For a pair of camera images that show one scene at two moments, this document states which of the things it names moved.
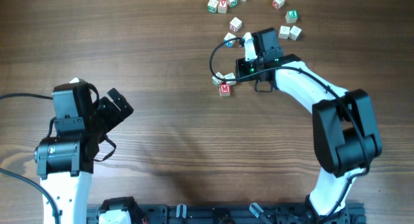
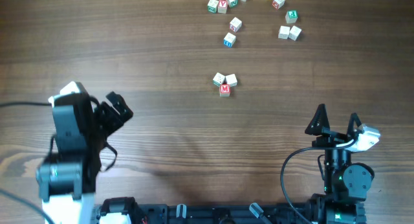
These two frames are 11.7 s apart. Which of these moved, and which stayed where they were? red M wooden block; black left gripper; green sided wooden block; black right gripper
Moved: black right gripper
Stayed: black left gripper; red M wooden block; green sided wooden block
